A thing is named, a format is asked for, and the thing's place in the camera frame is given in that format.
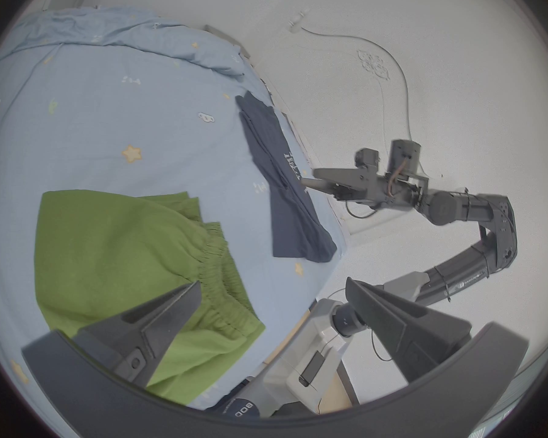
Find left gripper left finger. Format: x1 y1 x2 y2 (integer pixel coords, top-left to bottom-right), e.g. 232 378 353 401
75 281 202 388

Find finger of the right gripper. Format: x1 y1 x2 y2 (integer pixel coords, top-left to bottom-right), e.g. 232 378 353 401
313 168 364 186
300 178 352 200

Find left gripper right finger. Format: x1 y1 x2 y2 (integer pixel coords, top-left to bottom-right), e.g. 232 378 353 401
346 278 473 384

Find green shorts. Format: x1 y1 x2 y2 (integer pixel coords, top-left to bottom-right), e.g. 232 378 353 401
34 190 266 405

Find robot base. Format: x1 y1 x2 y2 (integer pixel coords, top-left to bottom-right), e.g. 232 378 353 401
205 297 361 421

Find dark blue printed T-shirt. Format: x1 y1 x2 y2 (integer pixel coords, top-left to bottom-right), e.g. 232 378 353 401
235 92 338 263

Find pale blue quilt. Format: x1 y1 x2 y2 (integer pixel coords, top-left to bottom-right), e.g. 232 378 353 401
7 6 249 76

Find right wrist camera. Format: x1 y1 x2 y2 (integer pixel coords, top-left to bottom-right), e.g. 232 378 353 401
354 148 381 172

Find black cable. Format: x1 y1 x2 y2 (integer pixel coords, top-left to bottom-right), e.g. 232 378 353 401
345 199 386 221
370 327 394 362

